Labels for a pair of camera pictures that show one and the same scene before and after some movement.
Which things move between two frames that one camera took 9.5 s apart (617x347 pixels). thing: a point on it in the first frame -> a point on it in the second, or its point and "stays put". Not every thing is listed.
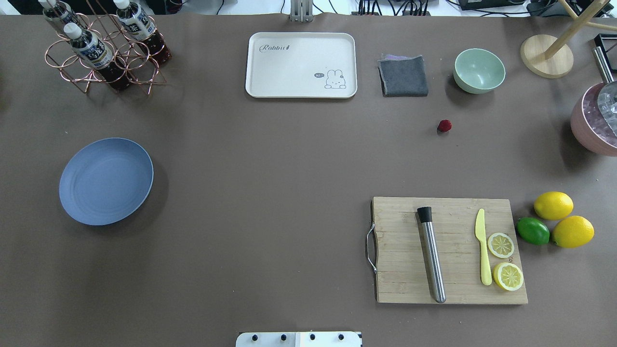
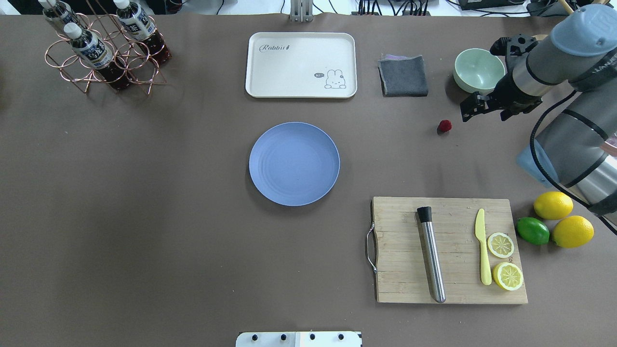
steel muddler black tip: x=424 y=215 stays put
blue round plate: x=105 y=180 -> x=294 y=164
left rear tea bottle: x=59 y=13 stays put
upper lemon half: x=501 y=245 stays put
